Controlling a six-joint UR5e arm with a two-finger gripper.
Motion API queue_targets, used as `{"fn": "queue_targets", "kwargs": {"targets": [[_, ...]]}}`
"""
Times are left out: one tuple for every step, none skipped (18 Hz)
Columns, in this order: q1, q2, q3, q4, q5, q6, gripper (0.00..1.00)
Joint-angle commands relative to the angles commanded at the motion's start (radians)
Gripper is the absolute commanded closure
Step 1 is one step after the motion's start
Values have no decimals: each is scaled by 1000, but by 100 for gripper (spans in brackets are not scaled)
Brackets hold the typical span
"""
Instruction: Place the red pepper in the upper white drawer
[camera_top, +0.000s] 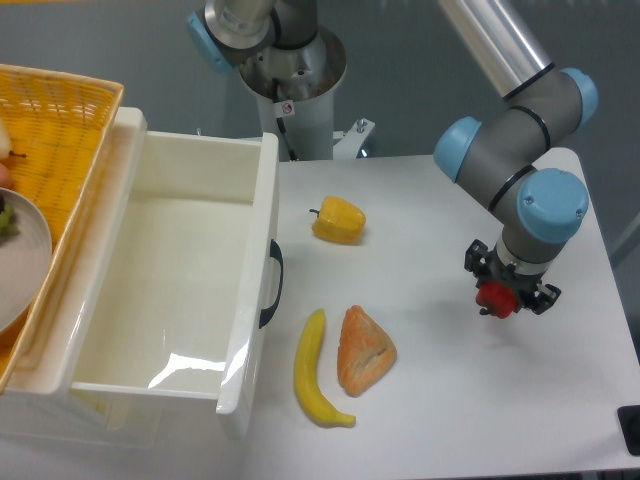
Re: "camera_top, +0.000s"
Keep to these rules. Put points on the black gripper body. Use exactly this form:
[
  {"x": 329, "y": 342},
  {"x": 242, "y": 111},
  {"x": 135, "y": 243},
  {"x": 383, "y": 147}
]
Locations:
[{"x": 522, "y": 283}]

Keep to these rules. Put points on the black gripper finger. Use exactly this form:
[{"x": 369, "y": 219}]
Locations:
[
  {"x": 479, "y": 259},
  {"x": 539, "y": 298}
]

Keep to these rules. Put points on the red bell pepper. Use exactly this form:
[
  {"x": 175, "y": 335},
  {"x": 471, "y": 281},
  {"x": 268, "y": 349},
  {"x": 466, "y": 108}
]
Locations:
[{"x": 496, "y": 299}]

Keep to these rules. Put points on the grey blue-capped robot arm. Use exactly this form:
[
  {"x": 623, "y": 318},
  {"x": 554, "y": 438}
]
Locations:
[{"x": 540, "y": 210}]

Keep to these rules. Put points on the yellow bell pepper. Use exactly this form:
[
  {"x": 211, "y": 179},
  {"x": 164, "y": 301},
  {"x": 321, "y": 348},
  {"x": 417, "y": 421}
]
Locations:
[{"x": 338, "y": 221}]

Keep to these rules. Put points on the open white upper drawer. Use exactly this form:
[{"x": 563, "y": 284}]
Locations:
[{"x": 177, "y": 315}]

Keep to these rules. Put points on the triangular orange pastry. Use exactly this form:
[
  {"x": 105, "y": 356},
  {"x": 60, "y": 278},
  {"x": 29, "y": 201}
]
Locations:
[{"x": 365, "y": 354}]

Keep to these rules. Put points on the black corner fixture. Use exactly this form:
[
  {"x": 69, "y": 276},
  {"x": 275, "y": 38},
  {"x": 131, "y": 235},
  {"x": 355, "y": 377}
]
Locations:
[{"x": 629, "y": 420}]

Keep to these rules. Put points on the yellow banana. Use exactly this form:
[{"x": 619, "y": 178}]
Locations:
[{"x": 312, "y": 401}]

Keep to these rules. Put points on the yellow woven basket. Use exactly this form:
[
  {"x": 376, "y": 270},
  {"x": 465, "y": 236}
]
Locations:
[{"x": 59, "y": 121}]

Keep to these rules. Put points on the grey ribbed plate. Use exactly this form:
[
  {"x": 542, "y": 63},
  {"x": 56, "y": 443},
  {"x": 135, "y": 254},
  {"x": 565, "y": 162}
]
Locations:
[{"x": 25, "y": 258}]

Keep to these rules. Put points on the green grapes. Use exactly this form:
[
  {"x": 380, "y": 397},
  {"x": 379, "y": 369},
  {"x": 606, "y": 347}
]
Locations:
[{"x": 8, "y": 226}]

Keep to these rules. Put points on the pink fruit in basket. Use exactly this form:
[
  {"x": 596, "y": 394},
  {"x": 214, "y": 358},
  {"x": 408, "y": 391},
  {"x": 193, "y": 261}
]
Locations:
[{"x": 6, "y": 179}]

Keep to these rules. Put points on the pale pear with stem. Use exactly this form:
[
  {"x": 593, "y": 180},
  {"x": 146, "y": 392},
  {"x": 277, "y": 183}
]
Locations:
[{"x": 6, "y": 145}]

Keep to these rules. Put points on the black drawer handle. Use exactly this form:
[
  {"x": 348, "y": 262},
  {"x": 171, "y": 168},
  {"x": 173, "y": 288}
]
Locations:
[{"x": 276, "y": 284}]

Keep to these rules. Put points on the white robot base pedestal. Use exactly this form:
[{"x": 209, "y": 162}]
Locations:
[{"x": 294, "y": 91}]

